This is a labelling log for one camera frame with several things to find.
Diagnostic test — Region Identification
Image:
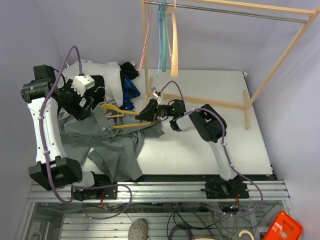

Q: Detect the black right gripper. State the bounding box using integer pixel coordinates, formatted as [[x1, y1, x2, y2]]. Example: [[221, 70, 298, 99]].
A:
[[135, 98, 175, 123]]

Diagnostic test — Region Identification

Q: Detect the yellow hanger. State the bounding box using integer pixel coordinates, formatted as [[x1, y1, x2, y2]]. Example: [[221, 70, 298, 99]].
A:
[[92, 95, 153, 130]]

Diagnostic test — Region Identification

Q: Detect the grey shirt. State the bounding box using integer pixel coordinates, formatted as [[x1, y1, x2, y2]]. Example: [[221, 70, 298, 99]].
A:
[[58, 104, 164, 183]]

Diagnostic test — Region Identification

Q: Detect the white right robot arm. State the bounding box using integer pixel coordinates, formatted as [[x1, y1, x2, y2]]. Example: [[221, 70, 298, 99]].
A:
[[135, 98, 243, 198]]

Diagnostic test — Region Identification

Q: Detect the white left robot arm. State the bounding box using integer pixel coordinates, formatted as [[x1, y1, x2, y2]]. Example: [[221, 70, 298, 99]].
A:
[[20, 65, 102, 199]]

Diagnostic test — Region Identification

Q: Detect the white shirt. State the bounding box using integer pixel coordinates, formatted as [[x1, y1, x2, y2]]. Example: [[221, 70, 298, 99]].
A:
[[61, 59, 125, 107]]

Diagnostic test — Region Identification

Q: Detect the natural wooden hanger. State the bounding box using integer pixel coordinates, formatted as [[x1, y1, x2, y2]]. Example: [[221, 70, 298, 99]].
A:
[[165, 0, 179, 78]]

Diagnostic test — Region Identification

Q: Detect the light blue hanger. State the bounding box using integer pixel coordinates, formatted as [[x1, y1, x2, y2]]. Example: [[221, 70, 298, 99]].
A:
[[156, 0, 167, 79]]

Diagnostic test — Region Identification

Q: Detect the teal hanger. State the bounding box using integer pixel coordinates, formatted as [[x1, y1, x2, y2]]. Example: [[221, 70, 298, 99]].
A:
[[158, 0, 170, 73]]

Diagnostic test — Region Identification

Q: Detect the beige curved hanger piece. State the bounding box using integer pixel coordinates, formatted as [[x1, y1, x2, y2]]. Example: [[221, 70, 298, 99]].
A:
[[238, 230, 255, 240]]

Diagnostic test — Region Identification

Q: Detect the black garment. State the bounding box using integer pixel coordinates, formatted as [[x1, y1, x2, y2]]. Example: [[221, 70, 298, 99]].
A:
[[120, 61, 139, 80]]

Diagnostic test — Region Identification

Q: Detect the grey perforated shoe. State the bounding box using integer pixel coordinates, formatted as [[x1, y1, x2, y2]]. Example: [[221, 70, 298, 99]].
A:
[[128, 218, 149, 240]]

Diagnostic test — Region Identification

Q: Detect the orange plastic case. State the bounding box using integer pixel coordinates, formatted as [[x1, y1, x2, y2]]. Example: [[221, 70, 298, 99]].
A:
[[263, 210, 304, 240]]

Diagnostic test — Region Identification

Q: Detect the wooden clothes rack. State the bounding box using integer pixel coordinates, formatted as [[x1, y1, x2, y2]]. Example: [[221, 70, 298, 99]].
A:
[[142, 0, 320, 129]]

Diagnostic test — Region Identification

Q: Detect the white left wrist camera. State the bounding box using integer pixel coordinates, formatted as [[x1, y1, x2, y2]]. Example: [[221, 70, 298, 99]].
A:
[[71, 75, 95, 97]]

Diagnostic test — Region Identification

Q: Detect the purple floor cable loop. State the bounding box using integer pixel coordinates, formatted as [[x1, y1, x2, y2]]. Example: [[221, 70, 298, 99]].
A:
[[82, 184, 133, 221]]

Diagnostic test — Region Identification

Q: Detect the pink wire hanger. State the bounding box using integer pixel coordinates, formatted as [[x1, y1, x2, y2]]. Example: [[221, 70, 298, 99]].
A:
[[138, 0, 153, 74]]

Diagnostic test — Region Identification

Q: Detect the aluminium rail frame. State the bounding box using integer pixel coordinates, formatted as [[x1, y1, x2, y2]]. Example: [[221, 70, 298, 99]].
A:
[[16, 175, 294, 240]]

